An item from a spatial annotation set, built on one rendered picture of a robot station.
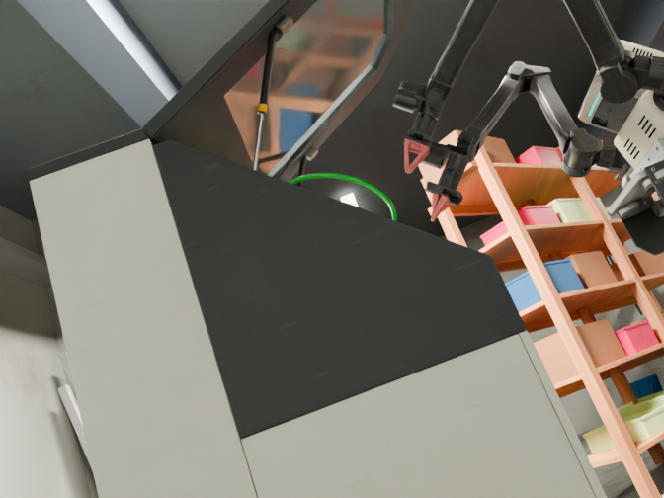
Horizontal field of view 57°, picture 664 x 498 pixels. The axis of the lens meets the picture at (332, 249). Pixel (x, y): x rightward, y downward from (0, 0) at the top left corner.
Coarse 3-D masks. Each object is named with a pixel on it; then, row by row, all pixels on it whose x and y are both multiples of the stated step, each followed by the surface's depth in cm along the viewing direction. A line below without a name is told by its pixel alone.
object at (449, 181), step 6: (444, 174) 175; (450, 174) 174; (456, 174) 174; (444, 180) 174; (450, 180) 174; (456, 180) 175; (438, 186) 174; (444, 186) 174; (450, 186) 174; (456, 186) 175; (444, 192) 176; (450, 192) 173; (456, 192) 172; (462, 198) 177
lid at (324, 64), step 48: (288, 0) 143; (336, 0) 164; (384, 0) 187; (240, 48) 140; (288, 48) 160; (336, 48) 181; (384, 48) 207; (192, 96) 137; (240, 96) 155; (288, 96) 176; (336, 96) 202; (192, 144) 148; (240, 144) 167; (288, 144) 196
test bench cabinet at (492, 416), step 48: (528, 336) 117; (384, 384) 116; (432, 384) 116; (480, 384) 115; (528, 384) 114; (288, 432) 115; (336, 432) 114; (384, 432) 113; (432, 432) 113; (480, 432) 112; (528, 432) 112; (288, 480) 112; (336, 480) 111; (384, 480) 111; (432, 480) 110; (480, 480) 110; (528, 480) 109; (576, 480) 109
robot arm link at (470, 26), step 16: (480, 0) 135; (496, 0) 133; (464, 16) 139; (480, 16) 137; (464, 32) 141; (480, 32) 140; (448, 48) 146; (464, 48) 145; (448, 64) 149; (432, 80) 153; (448, 80) 152
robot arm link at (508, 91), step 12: (516, 72) 194; (504, 84) 195; (516, 84) 195; (492, 96) 192; (504, 96) 192; (516, 96) 198; (492, 108) 188; (504, 108) 190; (480, 120) 185; (492, 120) 185; (468, 132) 180; (480, 132) 181; (456, 144) 180; (480, 144) 183; (468, 156) 180
